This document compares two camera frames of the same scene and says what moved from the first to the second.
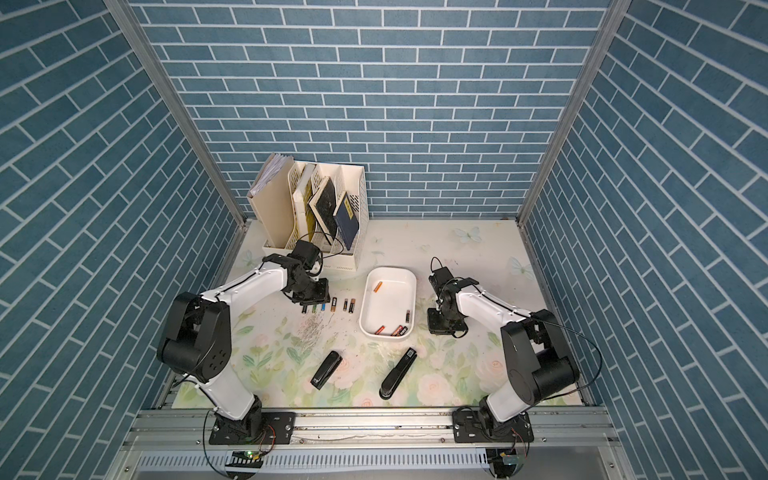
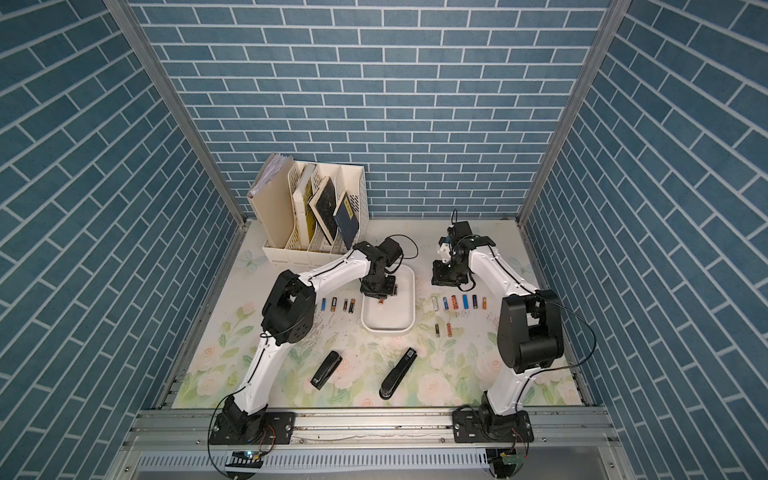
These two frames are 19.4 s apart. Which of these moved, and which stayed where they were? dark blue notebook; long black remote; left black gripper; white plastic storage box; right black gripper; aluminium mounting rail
Moved: left black gripper; right black gripper
Stayed: long black remote; aluminium mounting rail; white plastic storage box; dark blue notebook
